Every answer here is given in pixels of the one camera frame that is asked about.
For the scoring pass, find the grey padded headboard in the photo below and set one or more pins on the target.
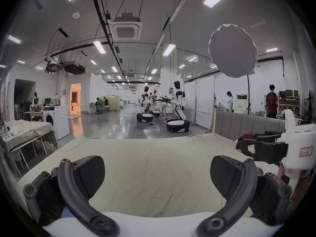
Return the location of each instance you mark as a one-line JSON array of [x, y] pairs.
[[242, 125]]

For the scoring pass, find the shelf with cartons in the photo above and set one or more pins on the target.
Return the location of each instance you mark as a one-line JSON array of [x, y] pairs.
[[289, 100]]

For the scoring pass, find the round softbox lamp on stand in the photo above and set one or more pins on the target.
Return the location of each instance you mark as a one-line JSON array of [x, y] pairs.
[[232, 50]]

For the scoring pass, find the pale green sign board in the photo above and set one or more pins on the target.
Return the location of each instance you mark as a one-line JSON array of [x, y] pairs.
[[240, 106]]

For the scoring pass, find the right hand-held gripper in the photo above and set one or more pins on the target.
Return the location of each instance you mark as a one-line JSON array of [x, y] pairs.
[[300, 139]]

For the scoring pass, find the white humanoid robot on wheels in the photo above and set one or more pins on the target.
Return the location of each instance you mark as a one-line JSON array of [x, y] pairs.
[[178, 107], [145, 107], [155, 111]]

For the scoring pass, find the table under pale green sheet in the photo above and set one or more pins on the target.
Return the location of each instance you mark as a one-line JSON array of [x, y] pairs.
[[27, 132]]

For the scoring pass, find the table with dark mannequin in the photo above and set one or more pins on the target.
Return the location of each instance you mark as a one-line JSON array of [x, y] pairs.
[[35, 105]]

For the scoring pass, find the bed with pale green sheet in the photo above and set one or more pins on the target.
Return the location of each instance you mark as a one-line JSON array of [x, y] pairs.
[[153, 167]]

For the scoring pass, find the dark red cloth bundle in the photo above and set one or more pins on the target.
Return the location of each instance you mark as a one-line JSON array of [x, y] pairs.
[[245, 137]]

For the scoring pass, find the person's right hand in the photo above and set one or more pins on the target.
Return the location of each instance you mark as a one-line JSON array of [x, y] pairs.
[[300, 181]]

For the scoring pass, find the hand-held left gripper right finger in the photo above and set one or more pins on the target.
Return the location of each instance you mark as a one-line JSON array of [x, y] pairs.
[[243, 194]]

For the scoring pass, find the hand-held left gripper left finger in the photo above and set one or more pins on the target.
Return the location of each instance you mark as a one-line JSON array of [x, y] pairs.
[[74, 196]]

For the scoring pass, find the white washing machine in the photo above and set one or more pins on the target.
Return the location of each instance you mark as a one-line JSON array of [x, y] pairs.
[[59, 122]]

